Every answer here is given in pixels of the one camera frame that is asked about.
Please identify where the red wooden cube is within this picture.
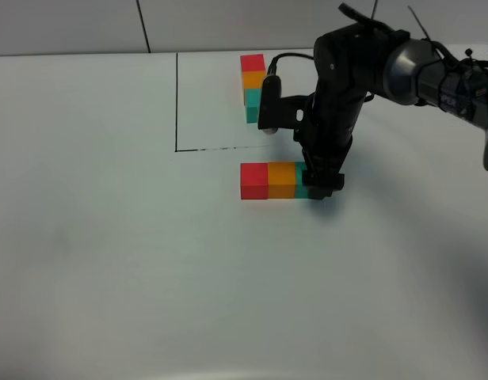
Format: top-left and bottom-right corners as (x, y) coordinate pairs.
(240, 162), (269, 200)

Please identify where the teal template cube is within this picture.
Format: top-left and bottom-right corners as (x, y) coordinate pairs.
(244, 89), (261, 124)

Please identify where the teal wooden cube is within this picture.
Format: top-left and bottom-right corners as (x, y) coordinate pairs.
(295, 161), (309, 199)

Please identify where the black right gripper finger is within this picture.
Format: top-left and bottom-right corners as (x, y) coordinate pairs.
(307, 173), (344, 200)
(302, 158), (319, 186)

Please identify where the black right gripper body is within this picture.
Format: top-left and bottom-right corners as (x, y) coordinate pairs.
(294, 94), (365, 178)

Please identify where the orange template cube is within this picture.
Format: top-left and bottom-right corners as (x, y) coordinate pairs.
(242, 70), (266, 91)

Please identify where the orange wooden cube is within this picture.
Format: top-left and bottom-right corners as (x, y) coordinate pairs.
(268, 162), (296, 200)

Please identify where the red template cube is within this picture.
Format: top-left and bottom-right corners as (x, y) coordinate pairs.
(240, 54), (265, 72)

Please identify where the black camera cable right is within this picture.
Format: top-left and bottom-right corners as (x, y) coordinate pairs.
(265, 52), (316, 78)

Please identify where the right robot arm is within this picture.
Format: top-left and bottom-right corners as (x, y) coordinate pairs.
(294, 3), (488, 200)

